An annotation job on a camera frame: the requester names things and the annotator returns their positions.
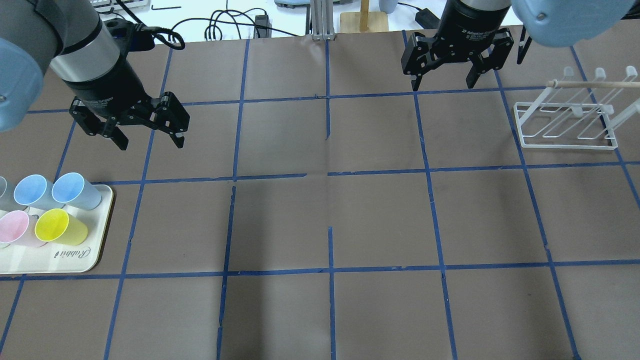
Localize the white wire cup rack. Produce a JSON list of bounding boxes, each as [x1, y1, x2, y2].
[[512, 65, 639, 151]]

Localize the blue cup on desk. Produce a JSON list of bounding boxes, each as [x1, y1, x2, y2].
[[378, 0, 399, 15]]

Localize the grey plastic cup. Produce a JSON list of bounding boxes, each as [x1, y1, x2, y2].
[[0, 176, 22, 212]]

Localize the pink plastic cup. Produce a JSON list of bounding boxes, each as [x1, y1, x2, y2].
[[0, 210, 46, 248]]

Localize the black power adapter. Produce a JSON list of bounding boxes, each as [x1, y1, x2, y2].
[[414, 8, 441, 30]]

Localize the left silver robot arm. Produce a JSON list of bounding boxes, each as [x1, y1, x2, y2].
[[0, 0, 190, 150]]

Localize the aluminium frame post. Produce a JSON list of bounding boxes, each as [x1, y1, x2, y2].
[[310, 0, 336, 41]]

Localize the cream plastic tray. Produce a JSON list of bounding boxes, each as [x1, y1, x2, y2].
[[0, 184, 115, 276]]

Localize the wooden mug tree stand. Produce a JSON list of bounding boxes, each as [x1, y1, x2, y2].
[[338, 0, 389, 34]]

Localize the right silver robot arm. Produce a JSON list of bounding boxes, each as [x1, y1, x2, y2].
[[401, 0, 638, 91]]

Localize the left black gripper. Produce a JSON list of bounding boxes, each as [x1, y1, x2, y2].
[[68, 57, 191, 151]]

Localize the yellow plastic cup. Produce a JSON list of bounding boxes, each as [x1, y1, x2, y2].
[[34, 208, 89, 246]]

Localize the light blue ikea cup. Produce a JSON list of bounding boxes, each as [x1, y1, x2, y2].
[[51, 172, 102, 211]]

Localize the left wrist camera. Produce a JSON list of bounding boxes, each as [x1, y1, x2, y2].
[[102, 17, 155, 57]]

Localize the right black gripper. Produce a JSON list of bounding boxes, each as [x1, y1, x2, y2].
[[401, 0, 514, 92]]

